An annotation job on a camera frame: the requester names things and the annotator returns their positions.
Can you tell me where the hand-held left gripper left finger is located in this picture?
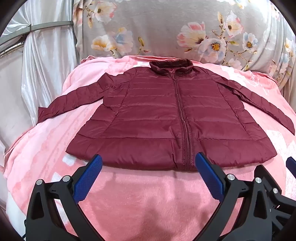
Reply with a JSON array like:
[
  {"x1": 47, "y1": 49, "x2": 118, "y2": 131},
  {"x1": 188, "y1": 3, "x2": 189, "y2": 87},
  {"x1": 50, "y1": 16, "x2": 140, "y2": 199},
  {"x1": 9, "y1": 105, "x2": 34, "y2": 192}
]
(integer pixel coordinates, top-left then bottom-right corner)
[{"x1": 25, "y1": 154, "x2": 105, "y2": 241}]

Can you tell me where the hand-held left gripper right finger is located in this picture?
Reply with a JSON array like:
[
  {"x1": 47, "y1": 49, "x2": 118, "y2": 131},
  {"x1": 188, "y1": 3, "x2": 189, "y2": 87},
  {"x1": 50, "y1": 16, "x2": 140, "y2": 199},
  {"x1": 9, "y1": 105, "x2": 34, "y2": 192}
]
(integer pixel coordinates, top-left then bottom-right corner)
[{"x1": 195, "y1": 152, "x2": 276, "y2": 241}]

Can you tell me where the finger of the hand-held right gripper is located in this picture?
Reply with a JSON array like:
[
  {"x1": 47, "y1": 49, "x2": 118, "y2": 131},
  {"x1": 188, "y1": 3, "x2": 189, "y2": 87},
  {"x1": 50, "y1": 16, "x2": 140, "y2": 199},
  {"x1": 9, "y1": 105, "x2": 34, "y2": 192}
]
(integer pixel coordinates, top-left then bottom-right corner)
[
  {"x1": 254, "y1": 164, "x2": 296, "y2": 233},
  {"x1": 286, "y1": 156, "x2": 296, "y2": 174}
]

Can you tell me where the maroon puffer jacket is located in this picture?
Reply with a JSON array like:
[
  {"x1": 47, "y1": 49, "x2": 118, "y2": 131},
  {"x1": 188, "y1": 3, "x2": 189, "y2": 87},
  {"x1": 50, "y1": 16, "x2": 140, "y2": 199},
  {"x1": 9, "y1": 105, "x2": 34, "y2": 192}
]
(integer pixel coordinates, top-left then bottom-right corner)
[{"x1": 38, "y1": 58, "x2": 296, "y2": 172}]

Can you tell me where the pink printed blanket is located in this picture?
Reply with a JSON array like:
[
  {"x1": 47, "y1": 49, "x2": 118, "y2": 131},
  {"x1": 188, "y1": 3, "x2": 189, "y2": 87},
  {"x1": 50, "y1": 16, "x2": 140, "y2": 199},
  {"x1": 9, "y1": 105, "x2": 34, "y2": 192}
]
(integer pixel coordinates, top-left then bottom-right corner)
[{"x1": 0, "y1": 55, "x2": 296, "y2": 241}]

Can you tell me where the white satin curtain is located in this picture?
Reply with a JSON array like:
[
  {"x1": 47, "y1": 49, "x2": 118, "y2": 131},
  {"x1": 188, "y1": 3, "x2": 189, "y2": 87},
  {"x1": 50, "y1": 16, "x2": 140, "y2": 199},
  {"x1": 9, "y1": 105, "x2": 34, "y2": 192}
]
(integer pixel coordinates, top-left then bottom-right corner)
[{"x1": 0, "y1": 0, "x2": 79, "y2": 167}]

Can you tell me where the grey floral quilt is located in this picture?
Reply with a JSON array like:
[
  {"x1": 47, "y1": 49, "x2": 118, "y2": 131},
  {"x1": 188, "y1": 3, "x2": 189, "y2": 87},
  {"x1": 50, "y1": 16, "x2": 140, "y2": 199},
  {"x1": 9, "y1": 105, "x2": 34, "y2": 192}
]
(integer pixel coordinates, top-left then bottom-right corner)
[{"x1": 73, "y1": 0, "x2": 296, "y2": 93}]

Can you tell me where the grey curtain strap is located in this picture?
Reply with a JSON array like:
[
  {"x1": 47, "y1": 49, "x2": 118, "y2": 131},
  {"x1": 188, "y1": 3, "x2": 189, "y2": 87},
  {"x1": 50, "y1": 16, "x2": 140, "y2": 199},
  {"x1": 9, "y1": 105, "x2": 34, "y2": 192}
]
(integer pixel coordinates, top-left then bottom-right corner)
[{"x1": 0, "y1": 20, "x2": 74, "y2": 47}]

